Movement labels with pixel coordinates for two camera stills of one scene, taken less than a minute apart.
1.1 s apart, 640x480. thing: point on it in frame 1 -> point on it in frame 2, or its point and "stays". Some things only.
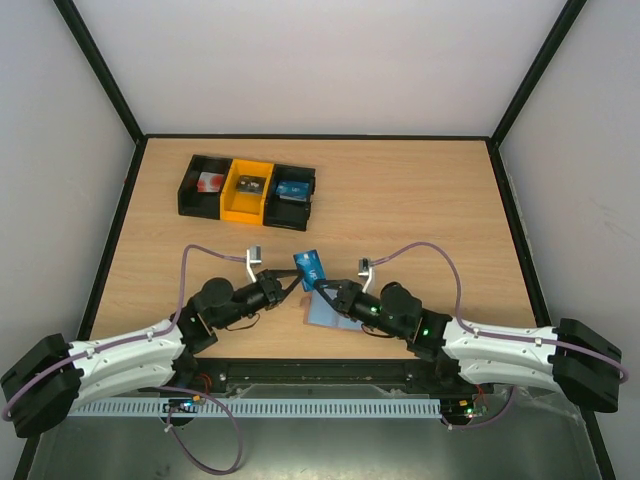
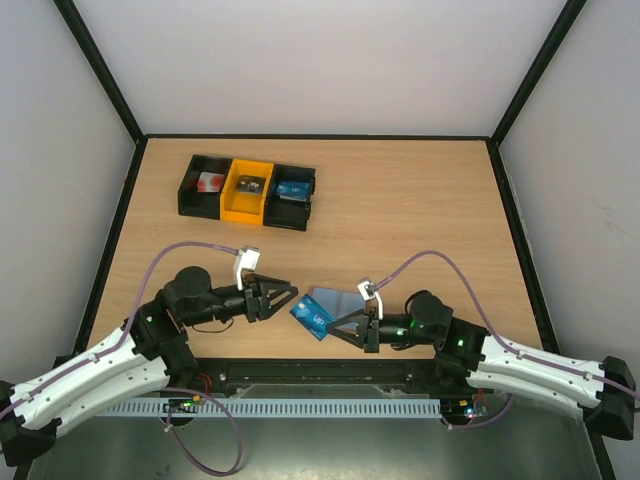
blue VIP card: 292,188 stays
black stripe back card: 251,185 stays
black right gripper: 345,296 -> 371,331
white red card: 210,182 stays
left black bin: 201,204 stays
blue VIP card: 310,264 -> 312,317
